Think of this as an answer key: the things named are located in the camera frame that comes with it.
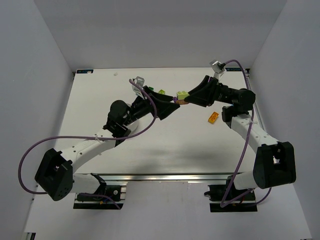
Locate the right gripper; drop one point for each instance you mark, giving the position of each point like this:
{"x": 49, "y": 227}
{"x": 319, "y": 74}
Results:
{"x": 211, "y": 90}

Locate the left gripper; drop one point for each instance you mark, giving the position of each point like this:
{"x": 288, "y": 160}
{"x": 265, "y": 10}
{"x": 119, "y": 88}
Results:
{"x": 152, "y": 102}

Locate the lime square lego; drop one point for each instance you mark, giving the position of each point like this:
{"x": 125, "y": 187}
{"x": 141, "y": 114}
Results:
{"x": 162, "y": 92}

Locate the lime curved lego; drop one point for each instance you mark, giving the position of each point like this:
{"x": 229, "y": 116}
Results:
{"x": 181, "y": 95}

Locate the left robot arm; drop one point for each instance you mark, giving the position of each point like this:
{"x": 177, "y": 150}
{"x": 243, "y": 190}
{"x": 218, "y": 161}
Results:
{"x": 57, "y": 173}

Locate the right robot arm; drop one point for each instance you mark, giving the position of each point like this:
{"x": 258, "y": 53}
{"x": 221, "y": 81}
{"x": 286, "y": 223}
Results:
{"x": 274, "y": 163}

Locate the white round divided container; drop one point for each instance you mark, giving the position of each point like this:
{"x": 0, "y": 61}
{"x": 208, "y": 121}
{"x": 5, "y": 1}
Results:
{"x": 133, "y": 126}

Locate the orange long lego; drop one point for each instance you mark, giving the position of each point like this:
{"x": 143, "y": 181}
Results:
{"x": 213, "y": 117}

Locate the right blue label sticker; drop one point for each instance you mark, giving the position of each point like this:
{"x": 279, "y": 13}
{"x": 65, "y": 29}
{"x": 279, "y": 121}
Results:
{"x": 233, "y": 69}

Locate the blue label sticker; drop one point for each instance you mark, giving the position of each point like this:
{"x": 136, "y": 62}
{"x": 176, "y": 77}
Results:
{"x": 233, "y": 69}
{"x": 84, "y": 71}

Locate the left blue label sticker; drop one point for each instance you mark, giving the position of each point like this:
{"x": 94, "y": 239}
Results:
{"x": 84, "y": 71}

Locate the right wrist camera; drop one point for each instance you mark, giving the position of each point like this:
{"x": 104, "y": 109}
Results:
{"x": 218, "y": 68}

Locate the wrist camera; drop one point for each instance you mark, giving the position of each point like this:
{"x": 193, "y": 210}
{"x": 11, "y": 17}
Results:
{"x": 138, "y": 85}
{"x": 218, "y": 68}

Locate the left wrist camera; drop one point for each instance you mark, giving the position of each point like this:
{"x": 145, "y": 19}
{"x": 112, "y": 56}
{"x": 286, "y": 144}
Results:
{"x": 138, "y": 85}

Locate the aluminium table rail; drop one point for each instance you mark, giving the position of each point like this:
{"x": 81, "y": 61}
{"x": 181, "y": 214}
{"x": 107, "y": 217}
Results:
{"x": 205, "y": 177}

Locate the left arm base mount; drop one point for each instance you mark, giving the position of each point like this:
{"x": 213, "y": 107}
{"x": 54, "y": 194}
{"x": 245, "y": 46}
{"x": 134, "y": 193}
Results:
{"x": 105, "y": 195}

